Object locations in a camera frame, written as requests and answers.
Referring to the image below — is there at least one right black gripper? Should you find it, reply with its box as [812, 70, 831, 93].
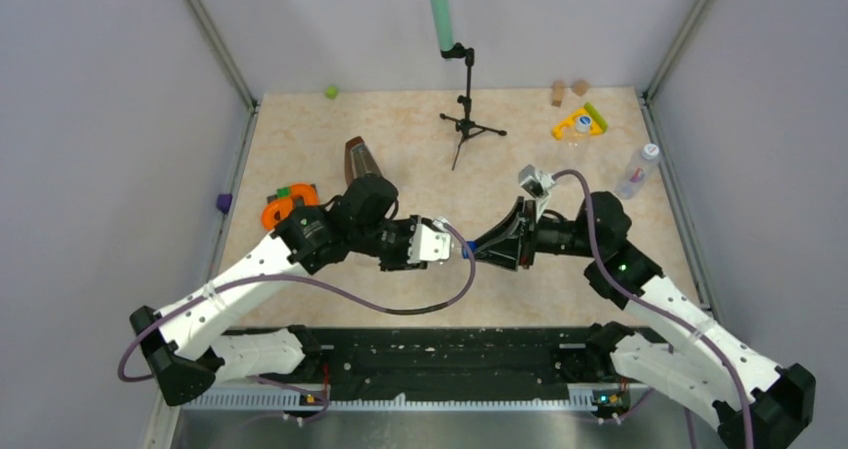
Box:
[471, 197, 601, 271]

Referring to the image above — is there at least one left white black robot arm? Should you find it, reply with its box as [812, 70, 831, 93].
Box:
[130, 175, 427, 406]

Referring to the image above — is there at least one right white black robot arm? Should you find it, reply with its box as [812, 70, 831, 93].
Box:
[470, 192, 816, 448]

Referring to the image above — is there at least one clear bottle white cap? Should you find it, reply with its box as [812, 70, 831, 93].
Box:
[562, 119, 591, 169]

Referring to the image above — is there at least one clear bottle red label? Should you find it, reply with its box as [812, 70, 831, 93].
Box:
[614, 143, 661, 200]

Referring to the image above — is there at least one brown wooden metronome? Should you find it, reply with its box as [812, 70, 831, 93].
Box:
[344, 136, 383, 187]

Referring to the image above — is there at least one black tripod stand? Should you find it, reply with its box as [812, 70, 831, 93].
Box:
[439, 42, 508, 171]

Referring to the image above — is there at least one yellow plastic toy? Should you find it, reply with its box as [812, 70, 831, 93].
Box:
[551, 107, 593, 140]

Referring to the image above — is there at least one green cylinder stick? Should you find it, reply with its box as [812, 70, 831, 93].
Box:
[583, 102, 609, 136]

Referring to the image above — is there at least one green ball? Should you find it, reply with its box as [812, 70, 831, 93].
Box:
[324, 85, 339, 100]

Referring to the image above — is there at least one tall wooden block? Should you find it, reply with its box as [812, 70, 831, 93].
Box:
[550, 79, 566, 107]

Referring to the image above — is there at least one wooden cube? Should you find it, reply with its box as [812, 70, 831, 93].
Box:
[571, 79, 591, 97]

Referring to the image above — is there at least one purple block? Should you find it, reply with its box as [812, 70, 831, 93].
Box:
[215, 193, 233, 215]

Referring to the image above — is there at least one mint green microphone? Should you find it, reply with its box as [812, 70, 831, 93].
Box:
[430, 0, 455, 52]

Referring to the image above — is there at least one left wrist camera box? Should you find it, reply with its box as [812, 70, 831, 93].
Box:
[407, 216, 453, 264]

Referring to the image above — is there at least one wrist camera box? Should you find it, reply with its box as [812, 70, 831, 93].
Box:
[407, 216, 453, 264]
[517, 164, 556, 199]

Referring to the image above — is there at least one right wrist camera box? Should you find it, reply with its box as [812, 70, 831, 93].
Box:
[517, 164, 556, 199]

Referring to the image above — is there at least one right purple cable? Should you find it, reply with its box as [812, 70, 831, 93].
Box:
[549, 169, 757, 449]

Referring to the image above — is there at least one orange plastic ring toy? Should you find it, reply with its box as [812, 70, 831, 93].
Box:
[260, 183, 320, 232]

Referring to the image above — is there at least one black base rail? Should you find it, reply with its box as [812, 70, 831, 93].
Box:
[267, 324, 622, 402]

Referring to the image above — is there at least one white slotted cable duct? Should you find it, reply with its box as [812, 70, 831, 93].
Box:
[183, 386, 597, 412]

